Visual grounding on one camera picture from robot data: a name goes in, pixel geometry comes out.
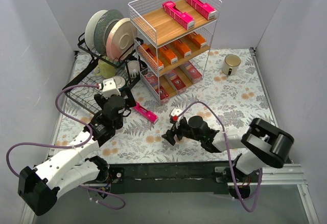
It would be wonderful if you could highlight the orange toothpaste box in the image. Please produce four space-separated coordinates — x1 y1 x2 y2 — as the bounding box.
188 32 206 49
159 46 178 64
173 39 192 58
138 43 164 72

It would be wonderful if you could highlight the red 3D toothpaste box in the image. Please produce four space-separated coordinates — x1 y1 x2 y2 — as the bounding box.
179 61 202 83
164 69 186 94
141 72 169 104

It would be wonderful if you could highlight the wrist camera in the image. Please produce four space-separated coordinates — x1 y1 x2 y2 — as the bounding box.
99 78 121 99
170 108 183 129

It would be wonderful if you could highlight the pink and cream plate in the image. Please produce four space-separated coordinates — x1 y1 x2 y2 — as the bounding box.
106 18 137 62

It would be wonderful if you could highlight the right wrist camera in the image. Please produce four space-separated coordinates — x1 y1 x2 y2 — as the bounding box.
170 108 183 129

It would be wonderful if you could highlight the pale yellow mug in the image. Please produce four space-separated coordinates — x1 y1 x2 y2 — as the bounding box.
94 59 116 79

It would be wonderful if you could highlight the white upside-down cup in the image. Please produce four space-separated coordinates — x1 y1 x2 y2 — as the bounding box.
127 60 140 79

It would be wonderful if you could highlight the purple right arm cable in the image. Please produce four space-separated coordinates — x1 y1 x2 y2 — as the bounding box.
182 101 264 212

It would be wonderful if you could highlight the white wire three-tier shelf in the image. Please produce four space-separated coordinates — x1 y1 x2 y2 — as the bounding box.
128 0 222 99

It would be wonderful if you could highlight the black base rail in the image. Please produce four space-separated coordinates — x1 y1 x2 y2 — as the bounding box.
86 160 263 194

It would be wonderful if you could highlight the cream white plate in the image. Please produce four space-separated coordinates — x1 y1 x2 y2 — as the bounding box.
85 10 107 50

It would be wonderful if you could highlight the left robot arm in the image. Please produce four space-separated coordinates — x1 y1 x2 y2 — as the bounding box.
18 87 136 216

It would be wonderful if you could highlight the magenta toothpaste box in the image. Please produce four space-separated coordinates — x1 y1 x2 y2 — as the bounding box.
162 1 195 30
185 0 217 20
134 102 158 124

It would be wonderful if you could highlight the black wire dish rack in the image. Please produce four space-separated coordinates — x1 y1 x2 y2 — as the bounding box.
62 32 149 115

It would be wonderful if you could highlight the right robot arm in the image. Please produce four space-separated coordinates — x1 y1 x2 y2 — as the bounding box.
162 116 294 182

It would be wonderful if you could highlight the grey green patterned plate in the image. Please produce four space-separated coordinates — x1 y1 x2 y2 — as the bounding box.
94 9 123 55

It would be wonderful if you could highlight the white and teal bowl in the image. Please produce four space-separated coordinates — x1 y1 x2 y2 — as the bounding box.
113 76 126 92

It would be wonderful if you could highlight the cream mug black handle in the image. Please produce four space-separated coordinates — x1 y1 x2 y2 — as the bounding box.
222 54 241 76

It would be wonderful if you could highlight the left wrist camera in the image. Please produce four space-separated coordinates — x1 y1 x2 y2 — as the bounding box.
99 78 121 99

